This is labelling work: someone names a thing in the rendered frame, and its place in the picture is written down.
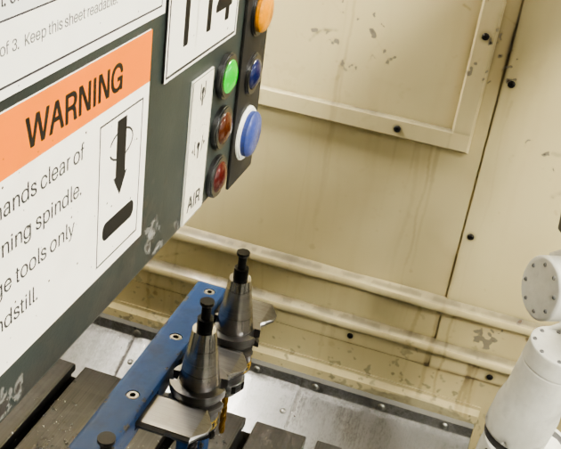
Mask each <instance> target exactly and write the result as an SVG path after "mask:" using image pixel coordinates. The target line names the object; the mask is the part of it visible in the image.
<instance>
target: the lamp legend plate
mask: <svg viewBox="0 0 561 449"><path fill-rule="evenodd" d="M214 75H215V68H214V67H212V68H210V69H209V70H207V71H206V72H205V73H203V74H202V75H201V76H199V77H198V78H196V79H195V80H194V81H192V82H191V99H190V110H189V121H188V132H187V143H186V154H185V165H184V176H183V196H182V208H181V219H180V226H181V227H183V226H184V224H185V223H186V222H187V221H188V220H189V219H190V218H191V217H192V216H193V215H194V213H195V212H196V211H197V210H198V209H199V208H200V207H201V206H202V198H203V188H204V178H205V169H206V159H207V141H208V132H209V122H210V113H211V103H212V94H213V84H214Z"/></svg>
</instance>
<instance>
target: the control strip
mask: <svg viewBox="0 0 561 449"><path fill-rule="evenodd" d="M258 2H259V0H246V6H245V14H244V22H243V30H242V39H241V48H240V63H239V73H238V80H237V88H236V96H235V104H234V113H233V122H232V137H231V145H230V154H229V162H228V170H227V178H226V187H225V189H226V190H229V188H230V187H231V186H232V185H233V184H234V183H235V182H236V180H237V179H238V178H239V177H240V176H241V175H242V174H243V172H244V171H245V170H246V169H247V168H248V167H249V166H250V164H251V159H252V155H251V156H249V157H244V156H241V154H240V137H241V132H242V129H243V126H244V123H245V121H246V118H247V116H248V114H249V113H250V112H251V111H252V110H254V111H257V107H258V100H259V93H260V85H261V79H260V82H259V83H258V85H257V86H256V88H255V89H254V90H251V89H250V87H249V80H250V74H251V70H252V67H253V65H254V63H255V61H256V60H257V59H259V60H260V62H261V65H262V70H263V63H264V49H265V42H266V34H267V30H266V31H265V32H263V33H260V32H257V31H256V9H257V6H258ZM231 60H235V61H236V62H237V66H238V58H237V56H236V54H235V53H232V52H228V53H227V54H226V55H225V56H224V57H223V58H222V60H221V62H220V64H219V67H218V71H217V74H216V80H215V91H216V94H217V96H218V98H220V99H226V98H227V97H229V96H230V94H231V92H232V90H231V91H230V92H229V93H228V94H227V93H226V92H225V91H224V77H225V73H226V70H227V67H228V65H229V63H230V62H231ZM226 112H230V113H231V114H232V109H231V107H230V106H229V105H225V104H224V105H223V106H221V107H220V108H219V109H218V111H217V113H216V115H215V118H214V121H213V124H212V128H211V136H210V141H211V145H212V147H213V149H215V150H218V151H219V150H221V149H222V148H223V147H224V146H225V144H226V142H227V141H226V142H225V143H224V144H220V143H219V129H220V126H221V123H222V120H223V117H224V115H225V113H226ZM222 161H224V162H225V163H226V166H227V159H226V157H225V156H224V155H223V154H218V155H217V156H215V158H214V159H213V161H212V163H211V165H210V168H209V170H208V173H207V181H206V192H207V196H208V197H209V198H215V197H216V196H217V195H218V194H219V193H220V191H221V190H222V189H221V190H220V191H219V192H215V191H214V181H215V173H216V170H217V169H218V167H219V165H220V163H221V162H222Z"/></svg>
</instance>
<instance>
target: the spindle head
mask: <svg viewBox="0 0 561 449"><path fill-rule="evenodd" d="M245 6H246V0H239V6H238V15H237V23H236V32H235V35H234V36H232V37H230V38H229V39H228V40H226V41H225V42H223V43H222V44H220V45H219V46H218V47H217V48H215V49H214V50H213V51H211V52H210V53H208V54H206V55H205V56H204V57H202V58H201V59H199V60H198V61H196V62H195V63H193V64H192V65H191V66H190V67H189V68H187V69H185V70H184V71H183V72H181V73H180V74H178V75H177V76H175V77H174V78H172V79H171V80H169V81H168V82H167V83H165V84H161V79H162V65H163V51H164V37H165V24H166V12H165V13H163V14H161V15H159V16H158V17H157V18H155V19H153V20H150V21H148V22H147V23H145V24H143V25H141V26H140V27H138V28H136V29H134V30H132V31H130V32H128V33H126V34H124V35H123V36H122V37H119V38H117V39H115V40H113V41H112V42H110V43H108V44H106V45H104V46H102V47H101V48H99V49H97V50H95V51H93V52H91V53H89V54H88V55H86V56H84V57H82V58H80V59H78V60H77V61H74V62H72V63H71V64H69V65H67V66H66V67H64V68H62V69H59V70H57V71H55V72H54V73H53V74H51V75H49V76H47V77H45V78H43V79H41V80H39V81H37V82H36V83H34V84H32V85H31V86H28V87H26V88H24V89H22V90H20V91H19V92H18V93H16V94H13V95H11V96H9V97H8V98H6V99H4V100H2V101H0V112H2V111H4V110H6V109H8V108H10V107H12V106H13V105H14V104H16V103H18V102H21V101H22V100H24V99H26V98H28V97H30V96H31V95H32V94H35V93H36V92H38V91H40V90H42V89H44V88H45V87H47V86H49V85H51V84H52V83H54V82H56V81H58V80H60V79H61V78H64V77H66V76H67V75H68V74H70V73H72V72H74V71H76V70H77V69H80V68H82V67H84V66H85V65H86V64H88V63H90V62H91V61H94V60H96V59H98V58H99V57H101V56H103V55H104V54H106V53H108V52H110V51H112V50H114V49H115V48H117V47H119V46H121V45H122V44H124V43H126V42H128V41H130V40H131V39H133V38H135V37H138V36H139V35H141V34H142V33H144V32H145V31H147V30H149V29H153V30H152V46H151V61H150V91H149V107H148V122H147V138H146V153H145V169H144V184H143V199H142V229H141V235H140V236H139V237H138V238H137V239H136V240H135V241H134V242H133V243H132V244H131V245H130V246H129V247H128V248H127V249H126V250H125V251H124V252H123V254H122V255H121V256H120V257H119V258H118V259H117V260H116V261H115V262H114V263H113V264H112V265H111V266H110V267H109V268H108V269H107V270H106V271H105V272H104V273H103V274H102V275H101V276H100V277H99V278H98V279H97V280H96V281H95V282H94V283H93V284H92V285H91V286H90V287H89V288H88V289H87V290H86V291H85V292H84V293H83V294H82V295H81V296H80V297H79V298H78V299H77V300H76V301H75V302H74V303H73V304H72V305H71V306H70V307H69V308H68V309H67V310H66V311H65V312H64V313H63V314H62V315H61V316H60V317H59V318H58V319H57V320H56V321H55V322H54V323H53V324H52V325H51V326H50V327H49V328H48V329H47V330H46V331H45V332H44V333H43V334H42V335H41V336H40V337H39V338H38V339H37V340H36V341H35V342H34V343H33V344H32V345H31V346H30V347H29V348H28V349H27V350H26V351H25V352H24V353H23V354H22V355H21V356H20V357H19V358H18V359H17V360H16V361H15V362H14V363H13V364H12V365H11V366H10V367H9V368H8V369H7V370H6V371H5V372H4V373H3V374H2V375H1V376H0V423H1V421H2V420H3V419H4V418H5V417H6V416H7V415H8V414H9V413H10V412H11V411H12V409H13V408H14V407H15V406H16V405H17V404H18V403H19V402H20V401H21V400H22V398H23V397H24V396H25V395H26V394H27V393H28V392H29V391H30V390H31V389H32V388H33V387H34V386H35V385H36V384H37V383H38V381H40V380H41V379H42V378H43V376H44V375H45V374H46V373H47V372H48V371H49V370H50V369H51V368H52V367H53V365H54V364H55V363H56V362H57V361H58V360H59V359H60V358H61V357H62V356H63V355H64V353H65V352H66V351H67V350H68V349H69V348H70V347H71V346H72V345H73V344H74V343H75V341H76V340H77V339H78V338H79V337H80V336H81V335H82V334H83V333H84V332H85V330H86V329H87V328H88V327H89V326H90V325H91V324H92V323H93V322H94V321H95V319H96V318H97V317H98V316H99V315H100V314H101V313H102V312H103V311H104V310H105V309H106V307H107V306H108V305H109V304H110V303H111V302H112V301H113V300H114V299H115V298H116V297H117V295H118V294H119V293H120V292H121V291H122V290H123V289H124V288H125V287H126V285H127V284H128V283H129V282H130V281H131V280H132V279H133V278H134V277H135V276H136V275H137V274H138V273H139V272H140V271H141V270H142V269H143V268H144V267H145V266H146V265H147V264H148V262H149V261H150V260H151V259H152V258H153V257H154V256H155V255H156V254H157V253H158V252H159V250H160V249H161V248H162V247H163V246H164V245H165V244H166V243H167V242H168V240H169V239H170V238H171V237H172V236H173V235H174V234H175V233H176V232H177V231H178V230H179V228H180V227H181V226H180V219H181V208H182V196H183V176H184V165H185V154H186V143H187V132H188V121H189V110H190V99H191V82H192V81H194V80H195V79H196V78H198V77H199V76H201V75H202V74H203V73H205V72H206V71H207V70H209V69H210V68H212V67H214V68H215V75H214V84H213V94H212V103H211V113H210V122H209V132H208V141H207V159H206V169H205V178H204V188H203V198H202V203H203V202H204V201H205V200H206V199H207V198H208V196H207V192H206V181H207V173H208V170H209V168H210V165H211V163H212V161H213V159H214V158H215V156H217V155H218V154H223V155H224V156H225V157H226V159H227V170H228V162H229V154H230V145H231V137H232V133H231V135H230V136H229V138H228V140H227V142H226V144H225V146H224V147H223V148H222V149H221V150H219V151H218V150H215V149H213V147H212V145H211V141H210V136H211V128H212V124H213V121H214V118H215V115H216V113H217V111H218V109H219V108H220V107H221V106H223V105H224V104H225V105H229V106H230V107H231V109H232V121H233V113H234V104H235V96H236V88H237V82H236V85H235V86H234V88H233V89H232V92H231V94H230V96H229V97H227V98H226V99H220V98H218V96H217V94H216V91H215V80H216V74H217V71H218V67H219V64H220V62H221V60H222V58H223V57H224V56H225V55H226V54H227V53H228V52H232V53H235V54H236V56H237V58H238V71H239V63H240V48H241V39H242V30H243V22H244V14H245Z"/></svg>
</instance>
